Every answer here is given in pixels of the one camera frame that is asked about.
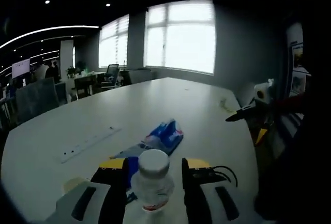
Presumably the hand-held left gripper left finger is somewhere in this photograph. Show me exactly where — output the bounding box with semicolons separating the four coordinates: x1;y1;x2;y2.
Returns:
45;157;129;224

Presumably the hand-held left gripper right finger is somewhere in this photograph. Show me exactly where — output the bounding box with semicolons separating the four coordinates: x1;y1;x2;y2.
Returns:
182;157;255;224

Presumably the black cable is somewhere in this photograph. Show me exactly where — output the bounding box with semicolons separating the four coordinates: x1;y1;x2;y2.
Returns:
212;166;238;188

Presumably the clear water bottle red label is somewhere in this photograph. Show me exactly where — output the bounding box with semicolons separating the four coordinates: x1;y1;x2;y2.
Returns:
123;149;176;224

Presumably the blue tissue packet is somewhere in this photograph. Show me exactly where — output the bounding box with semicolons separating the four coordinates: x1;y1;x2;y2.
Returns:
108;118;185;204

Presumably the white power strip panel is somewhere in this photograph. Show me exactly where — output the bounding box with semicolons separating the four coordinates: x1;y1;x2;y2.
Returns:
60;125;122;164

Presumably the standing printed banner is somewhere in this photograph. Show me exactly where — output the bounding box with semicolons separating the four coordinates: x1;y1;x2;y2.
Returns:
285;23;312;98

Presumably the wide window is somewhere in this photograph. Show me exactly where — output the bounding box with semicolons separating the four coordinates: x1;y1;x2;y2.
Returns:
144;0;216;74

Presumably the dark wooden desk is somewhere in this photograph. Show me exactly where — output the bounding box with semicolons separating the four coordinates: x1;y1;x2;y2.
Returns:
74;75;100;98

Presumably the black mesh office chair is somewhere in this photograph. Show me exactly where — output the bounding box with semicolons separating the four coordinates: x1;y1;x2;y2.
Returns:
101;64;121;88

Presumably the grey chair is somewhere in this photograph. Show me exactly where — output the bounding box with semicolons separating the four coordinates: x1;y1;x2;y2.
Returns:
15;77;59;125

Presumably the green potted plant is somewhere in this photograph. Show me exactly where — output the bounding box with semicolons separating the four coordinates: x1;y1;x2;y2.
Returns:
66;62;86;77

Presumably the narrow window with blinds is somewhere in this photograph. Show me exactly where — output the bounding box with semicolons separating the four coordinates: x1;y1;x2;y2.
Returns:
99;14;129;68

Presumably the curved ceiling light strip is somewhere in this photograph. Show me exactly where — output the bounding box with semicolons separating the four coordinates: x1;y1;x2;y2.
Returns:
0;25;100;49

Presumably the wall screen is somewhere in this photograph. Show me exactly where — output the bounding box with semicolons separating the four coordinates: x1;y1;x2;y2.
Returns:
11;58;31;79

